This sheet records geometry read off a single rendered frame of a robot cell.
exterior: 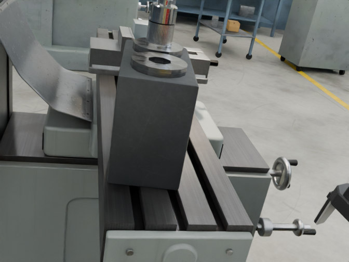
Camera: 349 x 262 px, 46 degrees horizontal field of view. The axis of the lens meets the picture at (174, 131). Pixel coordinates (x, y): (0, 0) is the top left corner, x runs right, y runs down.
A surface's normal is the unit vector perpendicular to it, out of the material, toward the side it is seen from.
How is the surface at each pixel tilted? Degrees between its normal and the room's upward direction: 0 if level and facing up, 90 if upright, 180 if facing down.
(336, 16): 90
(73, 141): 90
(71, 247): 90
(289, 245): 0
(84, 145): 90
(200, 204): 0
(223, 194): 0
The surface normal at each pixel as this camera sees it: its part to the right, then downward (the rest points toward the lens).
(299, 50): -0.95, -0.03
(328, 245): 0.16, -0.89
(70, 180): 0.18, 0.45
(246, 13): -0.09, 0.42
